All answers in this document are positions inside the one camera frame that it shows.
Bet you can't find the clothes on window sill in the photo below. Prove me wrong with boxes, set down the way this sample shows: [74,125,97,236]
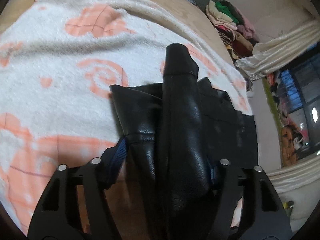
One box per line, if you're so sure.
[262,70,310,167]

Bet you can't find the black leather jacket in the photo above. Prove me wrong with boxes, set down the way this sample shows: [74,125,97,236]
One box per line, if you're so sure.
[111,43,258,239]

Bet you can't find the pile of folded clothes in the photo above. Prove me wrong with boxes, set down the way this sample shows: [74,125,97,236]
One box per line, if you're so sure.
[205,0,259,61]

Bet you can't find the window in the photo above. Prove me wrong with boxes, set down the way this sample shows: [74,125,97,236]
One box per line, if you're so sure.
[278,56,319,159]

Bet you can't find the cream satin curtain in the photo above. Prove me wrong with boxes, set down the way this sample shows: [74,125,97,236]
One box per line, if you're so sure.
[235,19,319,80]

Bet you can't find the white and orange blanket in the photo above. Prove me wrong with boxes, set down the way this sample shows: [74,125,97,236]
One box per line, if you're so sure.
[1,0,252,233]

